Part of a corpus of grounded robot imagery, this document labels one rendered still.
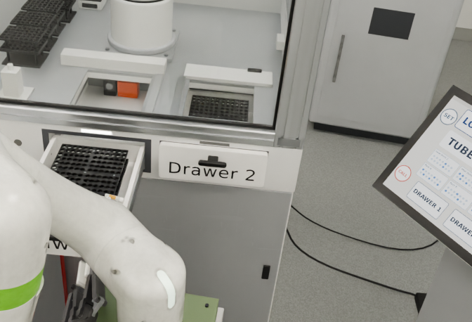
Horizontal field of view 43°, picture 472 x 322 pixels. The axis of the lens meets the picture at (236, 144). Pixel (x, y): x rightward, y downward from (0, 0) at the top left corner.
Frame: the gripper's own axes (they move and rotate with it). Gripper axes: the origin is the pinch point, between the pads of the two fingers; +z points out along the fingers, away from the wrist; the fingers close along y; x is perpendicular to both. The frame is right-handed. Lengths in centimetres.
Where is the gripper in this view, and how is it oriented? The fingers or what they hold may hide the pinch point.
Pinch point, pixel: (88, 271)
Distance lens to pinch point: 139.4
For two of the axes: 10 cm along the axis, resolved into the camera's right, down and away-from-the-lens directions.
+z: -1.2, -5.4, 8.3
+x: -6.9, -5.6, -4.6
